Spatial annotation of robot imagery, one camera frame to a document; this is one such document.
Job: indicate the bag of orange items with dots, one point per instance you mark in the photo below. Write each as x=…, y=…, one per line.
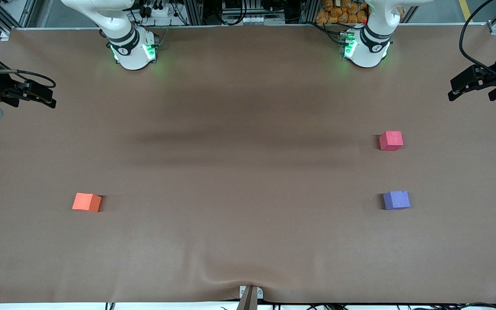
x=338, y=13

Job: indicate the metal corner bracket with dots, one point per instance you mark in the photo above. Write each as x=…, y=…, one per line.
x=5, y=35

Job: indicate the metal clamp bracket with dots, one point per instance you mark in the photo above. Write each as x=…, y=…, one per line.
x=259, y=292

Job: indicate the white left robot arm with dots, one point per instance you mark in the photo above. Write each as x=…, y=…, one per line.
x=370, y=47

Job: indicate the brown table mat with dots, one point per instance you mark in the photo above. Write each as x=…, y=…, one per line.
x=248, y=215

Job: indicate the white power strip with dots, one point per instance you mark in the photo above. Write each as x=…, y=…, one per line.
x=159, y=12

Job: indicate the purple foam block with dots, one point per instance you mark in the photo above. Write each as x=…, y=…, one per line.
x=396, y=200

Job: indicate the orange foam block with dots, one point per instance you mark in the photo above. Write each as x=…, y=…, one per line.
x=86, y=201

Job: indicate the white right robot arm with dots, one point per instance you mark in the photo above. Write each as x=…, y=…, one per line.
x=131, y=51

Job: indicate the aluminium frame post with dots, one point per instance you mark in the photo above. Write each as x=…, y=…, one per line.
x=308, y=10
x=194, y=13

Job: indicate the black electronics box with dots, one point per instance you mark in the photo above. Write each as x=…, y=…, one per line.
x=233, y=5

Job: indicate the white terminal block row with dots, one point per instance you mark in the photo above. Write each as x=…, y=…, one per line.
x=252, y=20

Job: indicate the red foam block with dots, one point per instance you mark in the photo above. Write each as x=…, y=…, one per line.
x=391, y=141

